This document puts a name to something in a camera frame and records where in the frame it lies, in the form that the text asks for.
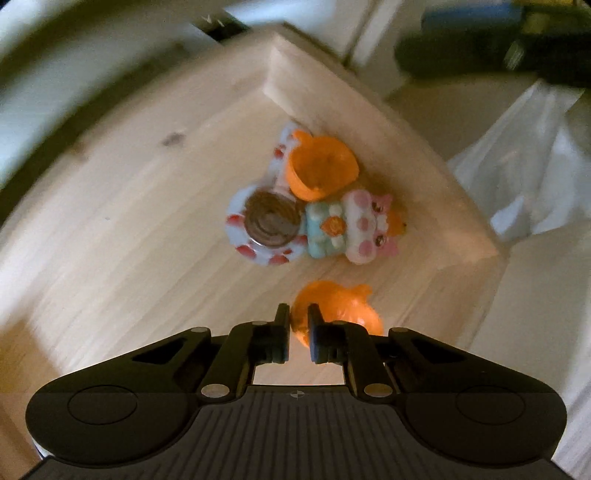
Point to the pastel cat toy figure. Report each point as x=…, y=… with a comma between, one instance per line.
x=355, y=226

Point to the brown swirl toy plate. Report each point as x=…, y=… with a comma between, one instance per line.
x=268, y=224

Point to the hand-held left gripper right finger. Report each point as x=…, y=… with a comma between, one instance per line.
x=315, y=332

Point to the wooden box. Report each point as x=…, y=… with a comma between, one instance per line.
x=138, y=207

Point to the white plastic bag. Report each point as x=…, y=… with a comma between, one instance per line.
x=535, y=161

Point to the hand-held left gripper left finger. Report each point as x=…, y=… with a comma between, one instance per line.
x=282, y=330

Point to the orange capsule half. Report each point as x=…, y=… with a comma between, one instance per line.
x=351, y=309
x=323, y=166

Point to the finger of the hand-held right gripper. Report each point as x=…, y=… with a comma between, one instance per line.
x=452, y=53
x=471, y=16

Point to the white red dotted toy plate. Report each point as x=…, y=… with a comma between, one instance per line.
x=280, y=157

